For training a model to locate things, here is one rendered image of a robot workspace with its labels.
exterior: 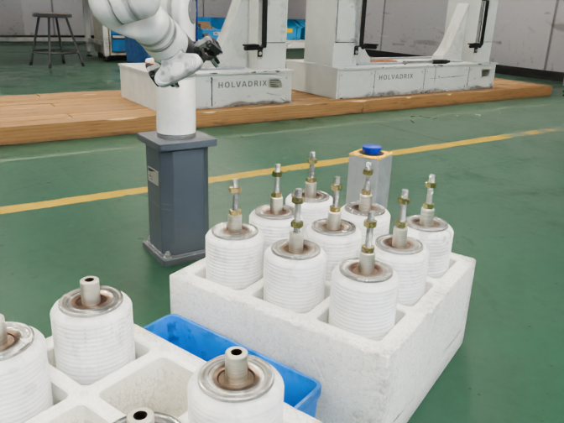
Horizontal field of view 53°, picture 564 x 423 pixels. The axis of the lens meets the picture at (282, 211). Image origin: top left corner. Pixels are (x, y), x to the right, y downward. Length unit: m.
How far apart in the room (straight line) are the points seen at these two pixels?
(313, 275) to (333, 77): 2.76
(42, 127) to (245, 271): 1.93
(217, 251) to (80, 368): 0.29
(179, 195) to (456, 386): 0.74
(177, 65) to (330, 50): 2.57
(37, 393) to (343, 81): 3.06
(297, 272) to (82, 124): 2.04
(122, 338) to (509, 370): 0.70
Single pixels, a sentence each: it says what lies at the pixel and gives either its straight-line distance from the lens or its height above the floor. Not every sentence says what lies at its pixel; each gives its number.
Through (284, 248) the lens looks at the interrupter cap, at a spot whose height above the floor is 0.25.
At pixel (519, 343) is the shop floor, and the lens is 1.22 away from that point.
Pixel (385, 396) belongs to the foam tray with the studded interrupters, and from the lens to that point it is 0.80.
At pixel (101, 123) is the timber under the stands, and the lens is 2.78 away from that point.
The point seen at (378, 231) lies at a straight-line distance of 1.03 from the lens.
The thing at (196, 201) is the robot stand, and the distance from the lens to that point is 1.38.
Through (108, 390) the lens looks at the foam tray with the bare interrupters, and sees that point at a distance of 0.72.
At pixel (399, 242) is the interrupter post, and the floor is 0.26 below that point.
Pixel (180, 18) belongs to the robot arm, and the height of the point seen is 0.57.
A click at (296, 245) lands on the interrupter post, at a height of 0.26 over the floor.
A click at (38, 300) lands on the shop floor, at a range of 1.32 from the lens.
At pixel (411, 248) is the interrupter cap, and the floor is 0.25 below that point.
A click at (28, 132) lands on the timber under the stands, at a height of 0.05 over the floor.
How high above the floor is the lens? 0.60
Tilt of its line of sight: 20 degrees down
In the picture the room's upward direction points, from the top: 2 degrees clockwise
